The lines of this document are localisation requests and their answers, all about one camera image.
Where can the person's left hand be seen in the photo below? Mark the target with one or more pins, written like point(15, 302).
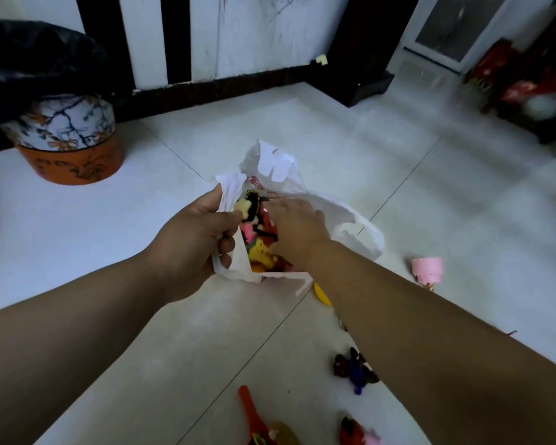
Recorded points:
point(190, 245)

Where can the person's right hand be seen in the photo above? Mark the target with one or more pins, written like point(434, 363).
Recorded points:
point(299, 231)

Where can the pink doll toy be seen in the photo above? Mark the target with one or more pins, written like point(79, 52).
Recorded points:
point(249, 233)

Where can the yellow duck face toy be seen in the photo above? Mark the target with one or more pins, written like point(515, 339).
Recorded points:
point(243, 208)

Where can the white plastic bag red print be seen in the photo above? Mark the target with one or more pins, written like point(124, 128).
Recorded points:
point(278, 166)

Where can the yellow round disc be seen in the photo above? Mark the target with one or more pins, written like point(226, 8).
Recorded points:
point(321, 296)

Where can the pink cupcake toy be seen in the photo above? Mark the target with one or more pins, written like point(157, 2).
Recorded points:
point(427, 269)

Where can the person's right forearm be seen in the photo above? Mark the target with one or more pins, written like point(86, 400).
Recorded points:
point(445, 356)

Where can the person's left forearm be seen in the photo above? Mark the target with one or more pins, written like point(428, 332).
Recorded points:
point(65, 347)

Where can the pale yellow sticker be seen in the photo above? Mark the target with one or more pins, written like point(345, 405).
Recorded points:
point(322, 60)

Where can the black framed white partition door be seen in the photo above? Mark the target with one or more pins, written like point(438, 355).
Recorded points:
point(259, 37)

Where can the black bin liner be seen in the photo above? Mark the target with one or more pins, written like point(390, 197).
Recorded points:
point(37, 60)

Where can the white glass panel door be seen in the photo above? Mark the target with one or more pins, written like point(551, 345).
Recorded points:
point(458, 23)

